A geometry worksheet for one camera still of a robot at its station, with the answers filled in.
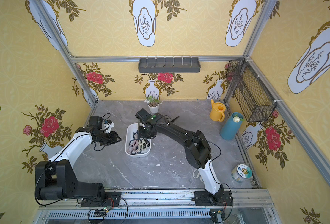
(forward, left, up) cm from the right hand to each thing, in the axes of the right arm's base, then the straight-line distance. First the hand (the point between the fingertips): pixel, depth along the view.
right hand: (138, 138), depth 86 cm
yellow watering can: (+24, -52, -3) cm, 58 cm away
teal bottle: (+10, -58, +1) cm, 59 cm away
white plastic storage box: (+11, +9, -7) cm, 16 cm away
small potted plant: (+33, -5, -4) cm, 34 cm away
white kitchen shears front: (-17, -35, -11) cm, 41 cm away
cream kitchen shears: (-1, -2, -8) cm, 9 cm away
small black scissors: (0, +2, +2) cm, 3 cm away
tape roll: (-16, -58, -3) cm, 60 cm away
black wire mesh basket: (+12, -64, +22) cm, 69 cm away
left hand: (-1, +14, -1) cm, 14 cm away
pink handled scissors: (-3, +3, -7) cm, 9 cm away
